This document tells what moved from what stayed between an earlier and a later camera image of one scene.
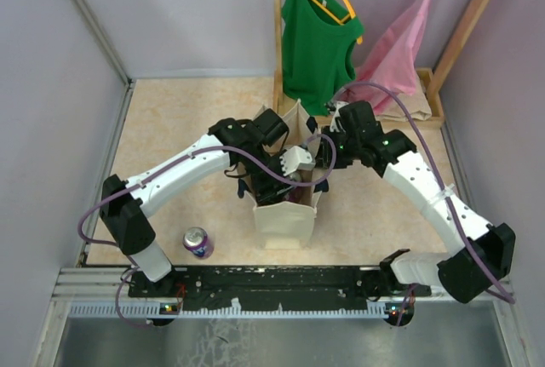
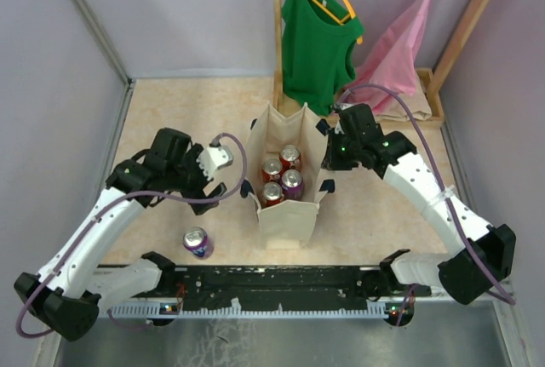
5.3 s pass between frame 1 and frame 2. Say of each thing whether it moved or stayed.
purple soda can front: stayed
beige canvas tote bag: stayed
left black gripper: moved
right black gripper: stayed
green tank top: stayed
